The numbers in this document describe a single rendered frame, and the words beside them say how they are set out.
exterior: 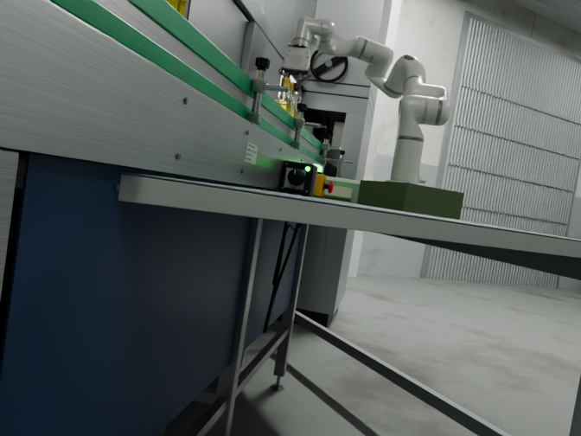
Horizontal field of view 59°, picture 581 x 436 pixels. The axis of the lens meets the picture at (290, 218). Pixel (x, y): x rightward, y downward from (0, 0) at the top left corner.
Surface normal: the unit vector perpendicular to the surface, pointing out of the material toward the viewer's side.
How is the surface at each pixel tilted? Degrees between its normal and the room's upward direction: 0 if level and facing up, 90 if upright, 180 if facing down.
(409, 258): 90
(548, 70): 90
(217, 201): 90
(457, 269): 90
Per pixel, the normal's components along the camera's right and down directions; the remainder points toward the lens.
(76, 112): 0.97, 0.16
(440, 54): 0.47, 0.12
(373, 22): -0.19, 0.02
